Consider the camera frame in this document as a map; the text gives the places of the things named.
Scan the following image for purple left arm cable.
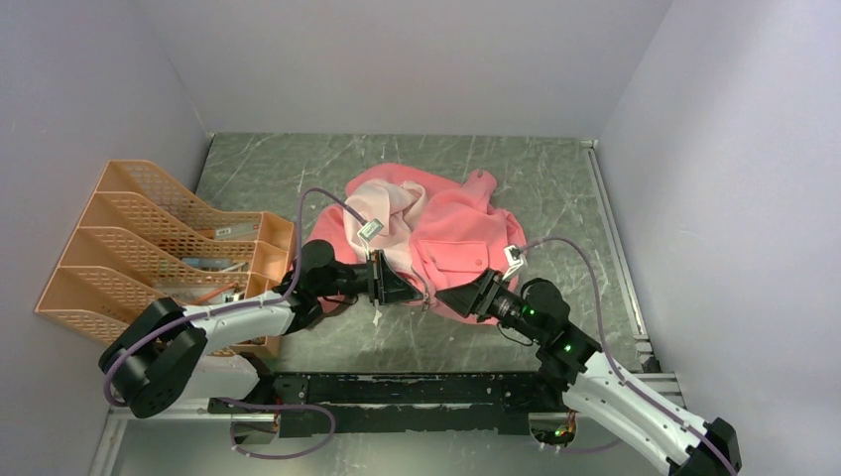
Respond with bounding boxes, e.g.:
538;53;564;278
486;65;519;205
102;186;366;409

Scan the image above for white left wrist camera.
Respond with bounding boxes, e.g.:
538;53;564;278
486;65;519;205
356;218;385;244

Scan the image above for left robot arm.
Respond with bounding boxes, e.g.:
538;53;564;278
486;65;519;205
98;240;423;418

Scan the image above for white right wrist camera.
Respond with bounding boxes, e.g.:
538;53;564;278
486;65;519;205
503;245;528;282

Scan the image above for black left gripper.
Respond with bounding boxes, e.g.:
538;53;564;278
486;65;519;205
315;251;423;307

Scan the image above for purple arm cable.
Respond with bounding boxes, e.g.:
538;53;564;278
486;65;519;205
519;236;741;476
102;186;366;409

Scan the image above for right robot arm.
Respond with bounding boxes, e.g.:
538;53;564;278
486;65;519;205
436;269;742;475

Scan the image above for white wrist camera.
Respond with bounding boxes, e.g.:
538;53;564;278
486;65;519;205
356;218;385;244
503;245;528;282

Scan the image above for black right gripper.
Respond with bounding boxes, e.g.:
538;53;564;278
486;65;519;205
435;267;545;344

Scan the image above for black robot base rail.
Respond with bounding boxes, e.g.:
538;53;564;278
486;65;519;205
207;371;567;437

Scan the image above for pink zip-up jacket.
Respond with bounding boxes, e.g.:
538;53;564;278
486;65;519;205
309;163;526;321

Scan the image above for aluminium table frame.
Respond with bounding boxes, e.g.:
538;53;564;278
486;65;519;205
123;373;684;447

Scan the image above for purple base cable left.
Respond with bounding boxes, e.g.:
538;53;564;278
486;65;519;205
209;397;337;461

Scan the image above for orange mesh file rack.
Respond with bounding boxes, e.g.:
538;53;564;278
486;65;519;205
36;160;241;346

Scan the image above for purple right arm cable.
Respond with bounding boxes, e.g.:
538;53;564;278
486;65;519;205
519;236;741;476

